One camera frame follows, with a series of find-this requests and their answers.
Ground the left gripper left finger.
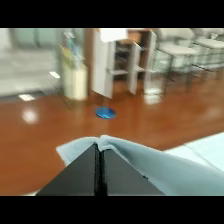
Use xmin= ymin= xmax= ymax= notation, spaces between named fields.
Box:
xmin=35 ymin=142 xmax=101 ymax=196

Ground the white shelf unit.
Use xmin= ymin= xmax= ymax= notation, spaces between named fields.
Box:
xmin=90 ymin=28 xmax=158 ymax=100

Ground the light blue shirt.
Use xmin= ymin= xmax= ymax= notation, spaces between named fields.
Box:
xmin=55 ymin=134 xmax=224 ymax=196

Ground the grey chair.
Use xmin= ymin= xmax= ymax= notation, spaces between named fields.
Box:
xmin=152 ymin=28 xmax=202 ymax=83
xmin=192 ymin=28 xmax=224 ymax=72

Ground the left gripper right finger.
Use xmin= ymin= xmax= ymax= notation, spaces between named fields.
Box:
xmin=100 ymin=148 xmax=166 ymax=196

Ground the blue round object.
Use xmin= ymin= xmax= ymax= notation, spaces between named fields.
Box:
xmin=95 ymin=106 xmax=117 ymax=120

